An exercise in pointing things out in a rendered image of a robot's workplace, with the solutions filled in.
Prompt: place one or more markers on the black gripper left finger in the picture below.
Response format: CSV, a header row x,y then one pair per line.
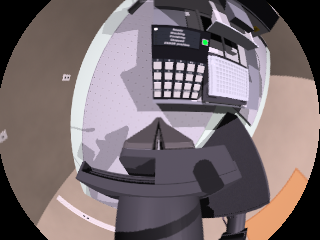
x,y
147,138

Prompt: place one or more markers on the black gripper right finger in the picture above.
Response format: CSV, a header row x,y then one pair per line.
x,y
172,139

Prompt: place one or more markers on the white microplate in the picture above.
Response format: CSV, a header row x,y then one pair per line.
x,y
227,83

